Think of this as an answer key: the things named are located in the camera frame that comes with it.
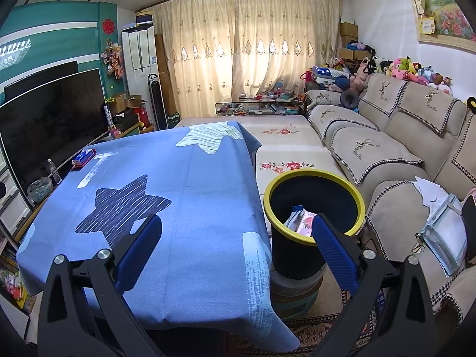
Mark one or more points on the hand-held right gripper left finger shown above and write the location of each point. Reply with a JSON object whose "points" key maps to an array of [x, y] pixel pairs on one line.
{"points": [[139, 256]]}

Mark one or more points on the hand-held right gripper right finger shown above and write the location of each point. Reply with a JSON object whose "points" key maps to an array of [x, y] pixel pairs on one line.
{"points": [[334, 256]]}

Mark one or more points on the pink cardboard box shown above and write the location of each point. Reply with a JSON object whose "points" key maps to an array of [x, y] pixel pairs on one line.
{"points": [[301, 223]]}

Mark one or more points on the black yellow rim trash bin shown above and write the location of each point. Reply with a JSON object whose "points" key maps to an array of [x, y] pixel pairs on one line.
{"points": [[297, 193]]}

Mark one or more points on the round grey green stool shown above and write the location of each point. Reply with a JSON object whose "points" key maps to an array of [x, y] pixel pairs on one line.
{"points": [[293, 297]]}

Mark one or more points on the patterned floor rug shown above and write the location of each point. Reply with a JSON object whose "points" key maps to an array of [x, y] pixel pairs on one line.
{"points": [[316, 331]]}

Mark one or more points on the blue star print tablecloth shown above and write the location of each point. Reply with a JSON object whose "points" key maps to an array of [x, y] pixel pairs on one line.
{"points": [[193, 193]]}

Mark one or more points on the clear plastic bag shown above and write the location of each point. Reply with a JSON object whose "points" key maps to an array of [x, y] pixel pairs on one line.
{"points": [[444, 234]]}

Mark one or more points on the blue tissue pack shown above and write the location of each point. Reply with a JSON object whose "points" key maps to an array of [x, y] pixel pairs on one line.
{"points": [[86, 156]]}

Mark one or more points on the beige sofa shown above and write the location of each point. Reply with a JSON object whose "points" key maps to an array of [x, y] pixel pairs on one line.
{"points": [[372, 148]]}

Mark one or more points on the white loose papers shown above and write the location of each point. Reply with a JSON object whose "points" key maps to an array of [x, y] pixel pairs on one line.
{"points": [[431, 189]]}

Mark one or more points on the clear water bottle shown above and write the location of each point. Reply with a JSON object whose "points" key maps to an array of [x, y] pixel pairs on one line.
{"points": [[54, 173]]}

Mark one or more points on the glass ashtray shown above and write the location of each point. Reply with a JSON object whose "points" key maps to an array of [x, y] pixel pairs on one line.
{"points": [[39, 189]]}

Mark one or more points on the cream floral floor mat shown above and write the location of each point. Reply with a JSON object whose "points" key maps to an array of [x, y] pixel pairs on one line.
{"points": [[290, 145]]}

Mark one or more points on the bookshelf with books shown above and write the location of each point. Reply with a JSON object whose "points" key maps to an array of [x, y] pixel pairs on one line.
{"points": [[11, 267]]}

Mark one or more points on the white plastic drawer unit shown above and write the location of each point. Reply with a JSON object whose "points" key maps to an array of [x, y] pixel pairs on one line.
{"points": [[13, 208]]}

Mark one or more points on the black pink bag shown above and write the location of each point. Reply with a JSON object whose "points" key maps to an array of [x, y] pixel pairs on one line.
{"points": [[469, 227]]}

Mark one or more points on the green cardboard box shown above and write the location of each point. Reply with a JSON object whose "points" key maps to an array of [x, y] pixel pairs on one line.
{"points": [[173, 119]]}

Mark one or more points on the open cardboard box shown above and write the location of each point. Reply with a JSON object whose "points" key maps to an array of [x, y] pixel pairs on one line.
{"points": [[122, 103]]}

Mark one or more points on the black tower fan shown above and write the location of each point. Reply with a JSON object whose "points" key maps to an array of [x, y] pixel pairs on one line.
{"points": [[156, 100]]}

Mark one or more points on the large curved television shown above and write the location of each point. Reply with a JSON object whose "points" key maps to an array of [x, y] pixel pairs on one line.
{"points": [[48, 126]]}

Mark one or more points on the glass coffee table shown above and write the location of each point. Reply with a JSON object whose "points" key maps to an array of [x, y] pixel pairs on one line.
{"points": [[260, 108]]}

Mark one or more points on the star print bag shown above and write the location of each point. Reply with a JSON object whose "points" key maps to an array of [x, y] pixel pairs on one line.
{"points": [[327, 76]]}

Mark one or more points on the hanging flower decoration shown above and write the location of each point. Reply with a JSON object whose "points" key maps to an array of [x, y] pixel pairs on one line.
{"points": [[112, 59]]}

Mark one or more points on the row of plush toys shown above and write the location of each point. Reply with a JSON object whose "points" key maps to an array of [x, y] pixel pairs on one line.
{"points": [[405, 67]]}

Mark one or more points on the white standing air conditioner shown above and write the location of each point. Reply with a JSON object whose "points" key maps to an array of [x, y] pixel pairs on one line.
{"points": [[139, 52]]}

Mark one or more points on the yellow black plush toy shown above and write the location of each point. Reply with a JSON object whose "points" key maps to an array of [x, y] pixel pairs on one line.
{"points": [[471, 103]]}

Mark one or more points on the black flat television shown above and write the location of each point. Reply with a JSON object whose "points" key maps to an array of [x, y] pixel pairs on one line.
{"points": [[37, 76]]}

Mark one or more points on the stack of cardboard boxes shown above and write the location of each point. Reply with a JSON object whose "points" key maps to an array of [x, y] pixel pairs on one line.
{"points": [[347, 31]]}

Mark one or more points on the cream embroidered curtain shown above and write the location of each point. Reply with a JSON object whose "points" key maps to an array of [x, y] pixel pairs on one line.
{"points": [[241, 44]]}

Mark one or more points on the stacked flat boxes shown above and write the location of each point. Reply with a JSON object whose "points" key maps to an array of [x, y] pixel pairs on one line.
{"points": [[143, 18]]}

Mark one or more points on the framed flower painting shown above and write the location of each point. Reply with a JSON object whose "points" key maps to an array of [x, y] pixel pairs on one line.
{"points": [[446, 11]]}

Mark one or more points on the red round wall ornament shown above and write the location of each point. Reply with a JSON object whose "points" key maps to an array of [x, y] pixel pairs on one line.
{"points": [[108, 26]]}

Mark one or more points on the crystal wall lamp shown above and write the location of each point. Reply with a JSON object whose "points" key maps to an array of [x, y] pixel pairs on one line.
{"points": [[15, 54]]}

